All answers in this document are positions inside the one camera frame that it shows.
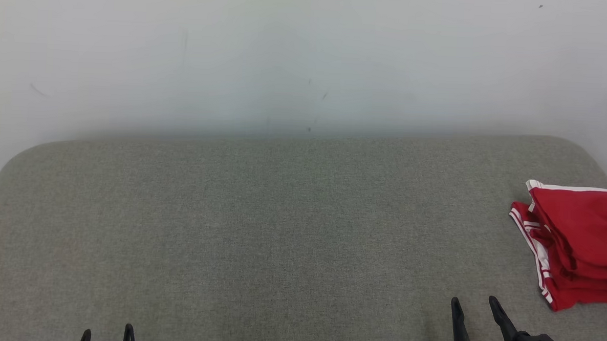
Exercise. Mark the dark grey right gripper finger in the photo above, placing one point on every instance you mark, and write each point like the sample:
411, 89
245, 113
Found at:
504, 323
463, 336

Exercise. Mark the red shirt with white sleeves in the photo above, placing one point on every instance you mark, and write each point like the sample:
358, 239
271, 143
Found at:
580, 293

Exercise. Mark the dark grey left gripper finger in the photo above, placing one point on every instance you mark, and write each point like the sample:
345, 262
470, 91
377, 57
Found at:
85, 338
129, 337

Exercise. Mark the red shorts with white stripe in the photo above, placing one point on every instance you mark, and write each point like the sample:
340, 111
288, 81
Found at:
588, 224

